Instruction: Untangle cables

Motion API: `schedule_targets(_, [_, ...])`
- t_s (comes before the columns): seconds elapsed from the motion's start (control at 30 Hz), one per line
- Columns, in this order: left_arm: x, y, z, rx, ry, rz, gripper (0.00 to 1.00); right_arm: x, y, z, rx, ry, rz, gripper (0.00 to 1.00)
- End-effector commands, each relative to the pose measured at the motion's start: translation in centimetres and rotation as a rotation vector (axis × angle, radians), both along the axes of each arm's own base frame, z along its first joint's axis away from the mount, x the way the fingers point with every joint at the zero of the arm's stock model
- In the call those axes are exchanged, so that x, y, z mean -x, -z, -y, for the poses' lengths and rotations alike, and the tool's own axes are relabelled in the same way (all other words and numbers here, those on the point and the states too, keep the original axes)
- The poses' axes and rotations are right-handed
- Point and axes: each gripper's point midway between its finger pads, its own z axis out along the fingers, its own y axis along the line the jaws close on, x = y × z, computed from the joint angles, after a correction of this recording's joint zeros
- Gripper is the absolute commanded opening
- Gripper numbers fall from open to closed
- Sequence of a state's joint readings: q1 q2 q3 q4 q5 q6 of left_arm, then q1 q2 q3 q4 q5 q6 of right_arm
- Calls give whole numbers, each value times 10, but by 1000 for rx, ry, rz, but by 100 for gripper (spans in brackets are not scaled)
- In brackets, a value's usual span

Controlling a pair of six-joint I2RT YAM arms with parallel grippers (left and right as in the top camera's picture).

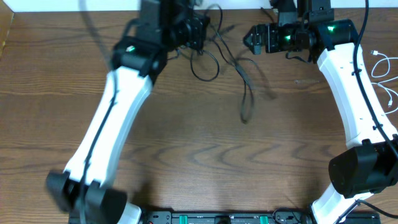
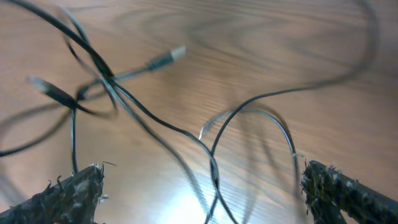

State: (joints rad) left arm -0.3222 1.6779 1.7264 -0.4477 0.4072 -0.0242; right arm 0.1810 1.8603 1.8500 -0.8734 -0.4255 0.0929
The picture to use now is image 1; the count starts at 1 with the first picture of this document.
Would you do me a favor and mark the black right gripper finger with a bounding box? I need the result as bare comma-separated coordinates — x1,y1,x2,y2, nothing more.
243,39,263,55
243,26,257,42

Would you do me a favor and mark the short black USB cable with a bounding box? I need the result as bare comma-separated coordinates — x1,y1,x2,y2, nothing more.
189,48,221,83

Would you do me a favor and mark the long black USB cable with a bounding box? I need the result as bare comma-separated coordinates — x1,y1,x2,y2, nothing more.
205,4,277,124

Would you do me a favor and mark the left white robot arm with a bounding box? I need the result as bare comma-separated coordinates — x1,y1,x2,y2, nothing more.
46,0,210,224

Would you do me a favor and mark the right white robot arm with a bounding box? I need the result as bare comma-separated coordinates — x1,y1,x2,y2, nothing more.
243,0,397,223

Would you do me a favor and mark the cardboard box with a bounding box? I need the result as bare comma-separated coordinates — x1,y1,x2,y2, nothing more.
0,0,14,55

